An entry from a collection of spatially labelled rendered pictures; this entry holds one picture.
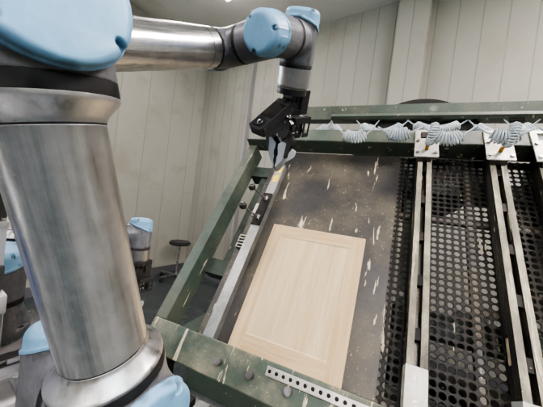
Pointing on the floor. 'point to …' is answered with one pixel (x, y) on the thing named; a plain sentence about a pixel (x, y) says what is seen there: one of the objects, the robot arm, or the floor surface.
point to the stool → (177, 258)
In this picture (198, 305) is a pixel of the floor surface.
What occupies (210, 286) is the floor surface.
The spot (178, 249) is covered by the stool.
